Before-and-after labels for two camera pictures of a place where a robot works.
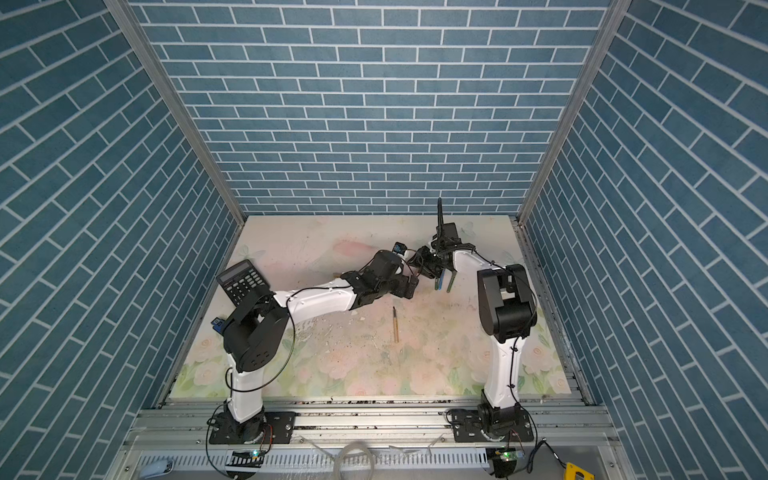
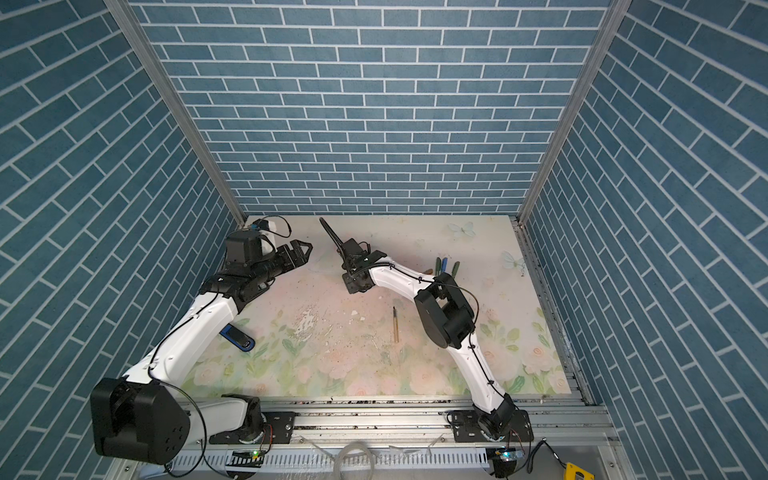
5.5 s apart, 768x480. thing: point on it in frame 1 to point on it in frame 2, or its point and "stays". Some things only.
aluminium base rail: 371,436 stays
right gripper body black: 431,263 to 351,282
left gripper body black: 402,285 to 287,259
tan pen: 396,327 stays
